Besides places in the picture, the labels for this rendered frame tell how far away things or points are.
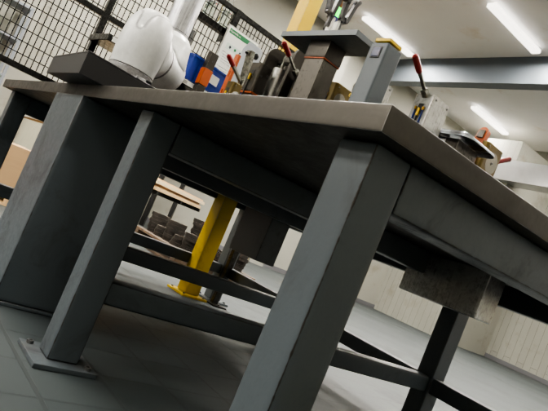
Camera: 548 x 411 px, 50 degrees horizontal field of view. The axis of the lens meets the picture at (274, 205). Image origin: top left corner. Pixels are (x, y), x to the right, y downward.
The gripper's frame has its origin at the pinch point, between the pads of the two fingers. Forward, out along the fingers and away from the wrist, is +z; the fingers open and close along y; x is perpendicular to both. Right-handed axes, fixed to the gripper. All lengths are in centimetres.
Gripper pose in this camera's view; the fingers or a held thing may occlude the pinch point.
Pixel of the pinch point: (331, 29)
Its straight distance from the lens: 206.3
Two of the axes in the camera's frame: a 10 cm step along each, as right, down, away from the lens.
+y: 7.9, 3.6, 4.9
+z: -3.9, 9.2, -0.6
